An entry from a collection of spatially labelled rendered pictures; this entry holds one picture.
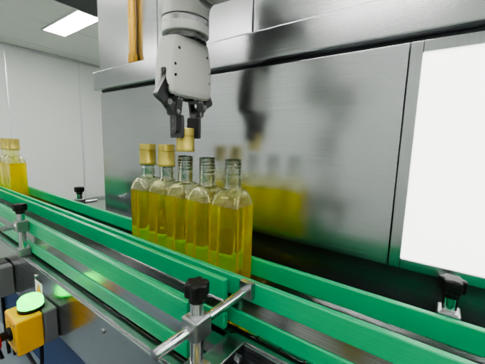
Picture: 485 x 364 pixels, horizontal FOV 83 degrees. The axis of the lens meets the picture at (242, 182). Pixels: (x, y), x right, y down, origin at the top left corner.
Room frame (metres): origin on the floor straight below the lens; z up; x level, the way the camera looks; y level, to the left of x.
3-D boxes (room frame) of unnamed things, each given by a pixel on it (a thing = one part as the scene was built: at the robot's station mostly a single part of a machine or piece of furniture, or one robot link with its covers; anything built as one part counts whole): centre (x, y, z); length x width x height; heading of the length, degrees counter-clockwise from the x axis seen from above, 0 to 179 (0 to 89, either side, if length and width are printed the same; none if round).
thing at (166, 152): (0.56, 0.16, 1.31); 0.04 x 0.04 x 0.04
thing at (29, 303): (0.52, 0.42, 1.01); 0.04 x 0.04 x 0.03
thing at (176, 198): (0.53, 0.11, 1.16); 0.06 x 0.06 x 0.21; 54
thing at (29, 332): (0.51, 0.42, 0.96); 0.07 x 0.07 x 0.07; 54
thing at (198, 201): (0.49, 0.06, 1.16); 0.06 x 0.06 x 0.21; 53
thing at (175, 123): (0.50, 0.13, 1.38); 0.03 x 0.03 x 0.07; 54
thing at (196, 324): (0.32, 0.04, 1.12); 0.17 x 0.03 x 0.12; 144
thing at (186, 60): (0.53, 0.11, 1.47); 0.10 x 0.07 x 0.11; 144
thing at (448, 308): (0.34, -0.28, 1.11); 0.07 x 0.04 x 0.13; 144
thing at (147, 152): (0.59, 0.21, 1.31); 0.04 x 0.04 x 0.04
